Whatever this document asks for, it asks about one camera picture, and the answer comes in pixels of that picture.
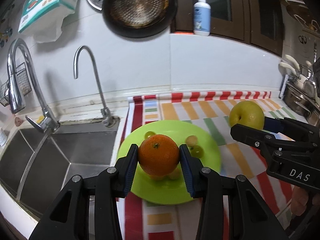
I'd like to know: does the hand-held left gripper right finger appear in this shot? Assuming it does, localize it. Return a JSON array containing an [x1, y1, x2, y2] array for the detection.
[[179, 144, 285, 240]]

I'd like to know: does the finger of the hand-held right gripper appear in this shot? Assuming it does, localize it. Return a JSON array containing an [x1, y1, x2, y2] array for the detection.
[[230, 124, 278, 156], [262, 116, 320, 143]]

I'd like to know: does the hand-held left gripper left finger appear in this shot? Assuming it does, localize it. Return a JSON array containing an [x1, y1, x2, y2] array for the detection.
[[29, 144, 139, 240]]

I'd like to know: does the yellow-green apple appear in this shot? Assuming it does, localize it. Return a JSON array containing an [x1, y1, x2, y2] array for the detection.
[[229, 100, 265, 130]]

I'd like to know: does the green plate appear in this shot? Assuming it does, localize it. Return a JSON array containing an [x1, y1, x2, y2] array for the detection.
[[116, 120, 221, 205]]

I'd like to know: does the person's right hand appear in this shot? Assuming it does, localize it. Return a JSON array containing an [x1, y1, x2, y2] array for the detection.
[[290, 186, 315, 217]]

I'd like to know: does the striped colourful table mat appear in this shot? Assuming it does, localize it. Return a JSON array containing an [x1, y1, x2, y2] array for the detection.
[[117, 91, 310, 240]]

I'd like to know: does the stainless steel pot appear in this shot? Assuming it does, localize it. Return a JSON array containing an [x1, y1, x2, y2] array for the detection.
[[284, 85, 313, 117]]

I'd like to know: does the metal dish rack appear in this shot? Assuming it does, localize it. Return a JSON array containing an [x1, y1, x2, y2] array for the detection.
[[279, 75, 320, 126]]

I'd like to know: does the stainless steel sink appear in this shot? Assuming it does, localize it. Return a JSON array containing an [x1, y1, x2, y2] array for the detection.
[[0, 124, 120, 218]]

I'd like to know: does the thin gooseneck faucet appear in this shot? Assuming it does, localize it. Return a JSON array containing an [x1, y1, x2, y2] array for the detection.
[[73, 45, 115, 127]]

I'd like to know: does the white pump soap bottle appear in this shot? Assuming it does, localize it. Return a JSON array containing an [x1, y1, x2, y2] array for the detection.
[[193, 0, 212, 36]]

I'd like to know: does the large chrome faucet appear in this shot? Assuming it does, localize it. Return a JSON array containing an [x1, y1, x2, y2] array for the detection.
[[7, 38, 60, 133]]

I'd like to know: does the white plastic bag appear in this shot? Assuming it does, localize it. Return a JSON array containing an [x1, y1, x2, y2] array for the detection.
[[33, 10, 75, 43]]

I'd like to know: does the black frying pan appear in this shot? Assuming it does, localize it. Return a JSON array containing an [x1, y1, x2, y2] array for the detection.
[[102, 0, 178, 38]]

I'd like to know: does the teal tissue pack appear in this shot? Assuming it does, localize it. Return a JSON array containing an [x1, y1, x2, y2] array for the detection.
[[18, 0, 83, 33]]

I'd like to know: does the white knife handle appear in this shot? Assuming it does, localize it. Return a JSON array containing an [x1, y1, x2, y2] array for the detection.
[[279, 62, 297, 75], [285, 54, 300, 69]]

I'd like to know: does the wall utensil rack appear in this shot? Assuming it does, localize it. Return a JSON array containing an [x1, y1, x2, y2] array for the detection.
[[279, 0, 320, 34]]

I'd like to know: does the dark wooden window frame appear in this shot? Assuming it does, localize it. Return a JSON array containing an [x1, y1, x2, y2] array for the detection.
[[170, 0, 285, 55]]

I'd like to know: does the black wire basket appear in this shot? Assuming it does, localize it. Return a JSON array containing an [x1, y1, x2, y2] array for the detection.
[[0, 62, 32, 107]]

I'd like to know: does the yellow wall hook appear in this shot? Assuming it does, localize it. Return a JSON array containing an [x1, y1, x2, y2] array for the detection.
[[0, 26, 13, 47]]

